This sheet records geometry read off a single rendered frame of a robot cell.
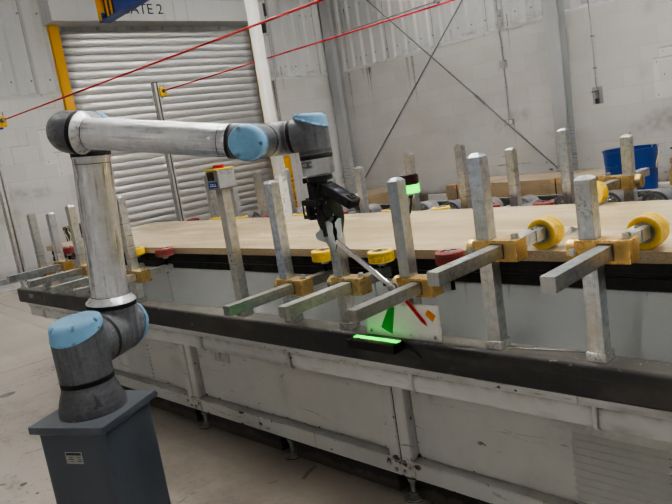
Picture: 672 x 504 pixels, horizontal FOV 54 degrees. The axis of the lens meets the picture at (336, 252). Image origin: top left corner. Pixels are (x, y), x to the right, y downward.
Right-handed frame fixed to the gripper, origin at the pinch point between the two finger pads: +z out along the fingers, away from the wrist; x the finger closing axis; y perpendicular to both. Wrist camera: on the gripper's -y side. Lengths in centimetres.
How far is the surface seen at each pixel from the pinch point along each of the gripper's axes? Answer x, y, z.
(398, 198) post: -6.3, -19.0, -11.5
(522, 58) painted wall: -752, 336, -100
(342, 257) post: -7.6, 5.7, 4.8
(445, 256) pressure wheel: -18.0, -22.9, 6.6
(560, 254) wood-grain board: -26, -52, 7
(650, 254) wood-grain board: -26, -73, 7
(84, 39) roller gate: -323, 751, -215
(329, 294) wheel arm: 3.4, 2.0, 12.7
